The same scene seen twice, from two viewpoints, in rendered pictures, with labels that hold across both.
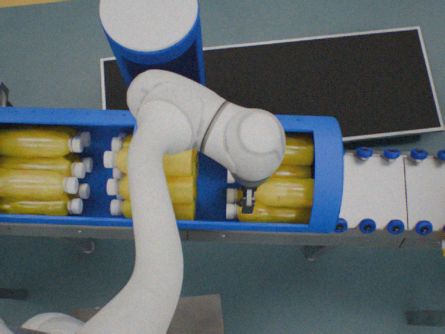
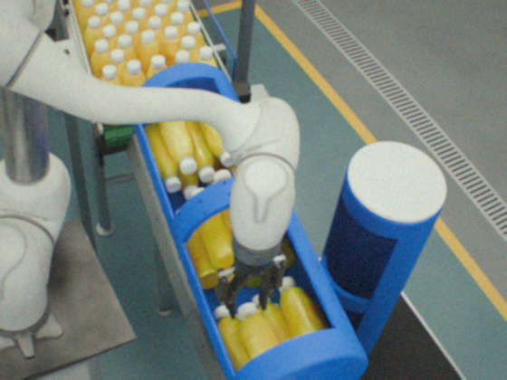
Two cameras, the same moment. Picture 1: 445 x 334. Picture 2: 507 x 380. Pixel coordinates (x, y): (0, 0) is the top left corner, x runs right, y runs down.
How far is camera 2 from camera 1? 0.69 m
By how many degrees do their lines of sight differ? 34
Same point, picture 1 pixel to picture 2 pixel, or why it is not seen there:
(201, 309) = (114, 326)
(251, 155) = (241, 178)
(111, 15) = (371, 154)
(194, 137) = (243, 148)
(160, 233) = (132, 93)
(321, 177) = (286, 348)
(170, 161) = not seen: hidden behind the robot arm
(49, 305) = not seen: hidden behind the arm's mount
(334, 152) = (320, 351)
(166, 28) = (385, 200)
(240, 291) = not seen: outside the picture
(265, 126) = (272, 176)
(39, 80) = (315, 203)
